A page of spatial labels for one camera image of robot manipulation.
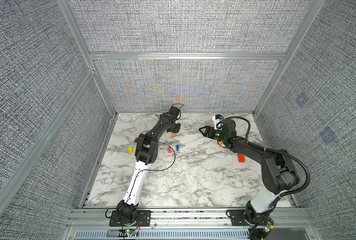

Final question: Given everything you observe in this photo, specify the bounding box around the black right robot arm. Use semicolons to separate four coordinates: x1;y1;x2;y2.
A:
199;119;300;225

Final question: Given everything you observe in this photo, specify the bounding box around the red wood block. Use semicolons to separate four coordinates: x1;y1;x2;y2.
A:
237;154;245;163

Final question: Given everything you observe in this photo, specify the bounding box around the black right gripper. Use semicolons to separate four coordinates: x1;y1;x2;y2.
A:
199;125;227;143

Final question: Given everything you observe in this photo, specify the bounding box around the grey vented cable tray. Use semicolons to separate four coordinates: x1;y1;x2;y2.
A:
72;229;250;240

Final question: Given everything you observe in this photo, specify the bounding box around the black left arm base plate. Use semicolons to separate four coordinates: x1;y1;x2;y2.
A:
109;210;152;227

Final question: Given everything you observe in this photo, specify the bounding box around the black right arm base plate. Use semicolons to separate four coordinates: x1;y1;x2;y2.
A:
226;210;254;227

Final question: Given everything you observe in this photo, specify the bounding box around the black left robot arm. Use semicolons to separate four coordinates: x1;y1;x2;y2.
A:
114;104;181;226

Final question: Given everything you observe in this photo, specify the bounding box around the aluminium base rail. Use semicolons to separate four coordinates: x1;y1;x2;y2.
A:
65;208;316;230

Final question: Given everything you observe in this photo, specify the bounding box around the aluminium frame post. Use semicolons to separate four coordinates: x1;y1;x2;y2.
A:
253;0;326;116

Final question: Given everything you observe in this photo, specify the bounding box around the thin black left cable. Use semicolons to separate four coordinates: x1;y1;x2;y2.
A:
135;140;177;193

